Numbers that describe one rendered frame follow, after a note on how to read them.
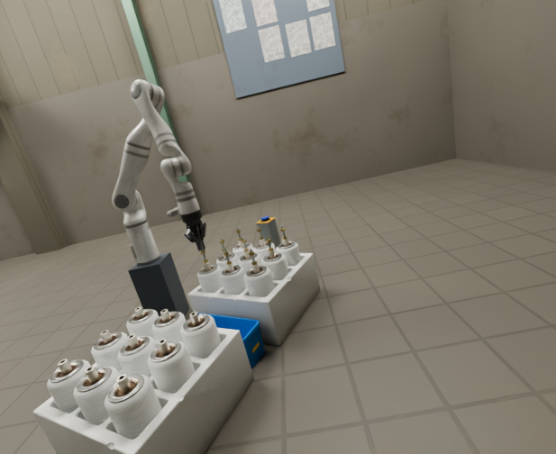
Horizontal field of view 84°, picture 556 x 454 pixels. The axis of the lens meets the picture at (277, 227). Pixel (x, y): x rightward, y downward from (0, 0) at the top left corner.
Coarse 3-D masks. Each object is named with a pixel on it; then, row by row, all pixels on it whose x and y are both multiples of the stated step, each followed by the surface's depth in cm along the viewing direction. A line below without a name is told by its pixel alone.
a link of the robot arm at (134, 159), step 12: (132, 156) 119; (144, 156) 122; (120, 168) 122; (132, 168) 121; (120, 180) 122; (132, 180) 122; (120, 192) 122; (132, 192) 124; (120, 204) 124; (132, 204) 125
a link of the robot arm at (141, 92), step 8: (136, 80) 113; (144, 80) 114; (136, 88) 113; (144, 88) 112; (152, 88) 115; (136, 96) 113; (144, 96) 112; (152, 96) 115; (136, 104) 114; (144, 104) 112; (152, 104) 113; (144, 112) 112; (152, 112) 112; (144, 120) 114; (152, 120) 112; (160, 120) 112; (152, 128) 112; (160, 128) 111; (168, 128) 113; (160, 136) 111; (168, 136) 111
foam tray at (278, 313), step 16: (304, 256) 134; (304, 272) 127; (288, 288) 115; (304, 288) 126; (320, 288) 139; (192, 304) 125; (208, 304) 120; (224, 304) 115; (240, 304) 111; (256, 304) 107; (272, 304) 106; (288, 304) 115; (304, 304) 125; (272, 320) 106; (288, 320) 114; (272, 336) 108
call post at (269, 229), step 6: (270, 222) 150; (264, 228) 151; (270, 228) 150; (276, 228) 154; (264, 234) 152; (270, 234) 150; (276, 234) 154; (264, 240) 153; (276, 240) 154; (276, 246) 154
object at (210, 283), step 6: (216, 270) 122; (198, 276) 122; (204, 276) 120; (210, 276) 120; (216, 276) 122; (204, 282) 121; (210, 282) 121; (216, 282) 122; (204, 288) 122; (210, 288) 121; (216, 288) 122
